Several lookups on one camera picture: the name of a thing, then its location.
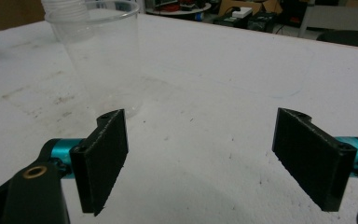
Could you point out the white foam mat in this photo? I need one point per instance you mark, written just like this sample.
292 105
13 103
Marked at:
214 93

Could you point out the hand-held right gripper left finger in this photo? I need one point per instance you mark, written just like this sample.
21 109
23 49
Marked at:
102 161

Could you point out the black round stool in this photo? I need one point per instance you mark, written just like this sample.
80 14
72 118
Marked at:
351 39

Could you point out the round white table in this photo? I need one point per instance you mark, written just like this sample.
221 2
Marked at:
183 11

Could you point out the white metal stand leg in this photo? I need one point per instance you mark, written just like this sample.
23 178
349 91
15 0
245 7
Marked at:
305 21

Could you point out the brown cardboard box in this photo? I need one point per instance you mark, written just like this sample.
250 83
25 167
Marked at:
254 4

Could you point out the small white box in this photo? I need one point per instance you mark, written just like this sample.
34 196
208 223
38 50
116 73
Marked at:
241 12

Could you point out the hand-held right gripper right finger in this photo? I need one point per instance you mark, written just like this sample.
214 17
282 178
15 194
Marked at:
310 158

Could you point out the stack of clear cups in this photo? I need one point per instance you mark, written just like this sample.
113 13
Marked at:
63 7

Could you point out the single clear plastic cup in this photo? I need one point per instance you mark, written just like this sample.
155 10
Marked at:
105 62

